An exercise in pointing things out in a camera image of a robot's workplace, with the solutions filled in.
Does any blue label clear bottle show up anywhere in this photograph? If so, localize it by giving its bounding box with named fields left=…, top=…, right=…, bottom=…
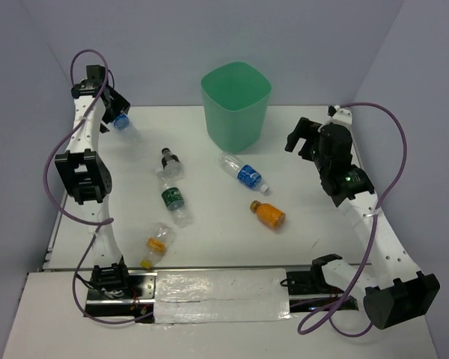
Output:
left=113, top=113, right=140, bottom=143

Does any black label bottle black cap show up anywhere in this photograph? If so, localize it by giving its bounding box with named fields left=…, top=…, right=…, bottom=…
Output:
left=156, top=147, right=183, bottom=181

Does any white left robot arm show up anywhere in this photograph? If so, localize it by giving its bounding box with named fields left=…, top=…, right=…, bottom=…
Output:
left=55, top=64, right=132, bottom=298

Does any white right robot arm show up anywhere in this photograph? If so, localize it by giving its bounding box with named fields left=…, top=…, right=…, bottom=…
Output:
left=285, top=117, right=440, bottom=330

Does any green plastic bin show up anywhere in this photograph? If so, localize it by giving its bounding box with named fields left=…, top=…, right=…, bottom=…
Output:
left=201, top=61, right=272, bottom=153

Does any blue label bottle white cap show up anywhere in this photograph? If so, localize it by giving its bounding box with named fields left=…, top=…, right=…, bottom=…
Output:
left=219, top=153, right=269, bottom=194

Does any orange juice bottle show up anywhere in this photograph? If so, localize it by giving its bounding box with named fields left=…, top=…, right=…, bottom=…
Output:
left=250, top=200, right=286, bottom=230

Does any green label clear bottle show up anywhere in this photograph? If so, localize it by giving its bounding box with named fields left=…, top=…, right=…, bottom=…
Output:
left=160, top=182, right=192, bottom=227

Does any orange label bottle yellow cap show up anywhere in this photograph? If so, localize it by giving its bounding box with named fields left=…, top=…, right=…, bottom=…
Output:
left=140, top=222, right=176, bottom=269

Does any silver tape patch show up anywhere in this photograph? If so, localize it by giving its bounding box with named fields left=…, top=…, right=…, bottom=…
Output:
left=153, top=269, right=290, bottom=324

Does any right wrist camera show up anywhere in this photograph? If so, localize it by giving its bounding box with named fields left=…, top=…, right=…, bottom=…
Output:
left=328, top=105, right=352, bottom=127

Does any black metal base rail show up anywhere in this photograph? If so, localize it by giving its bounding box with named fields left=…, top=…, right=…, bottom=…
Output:
left=85, top=271, right=343, bottom=323

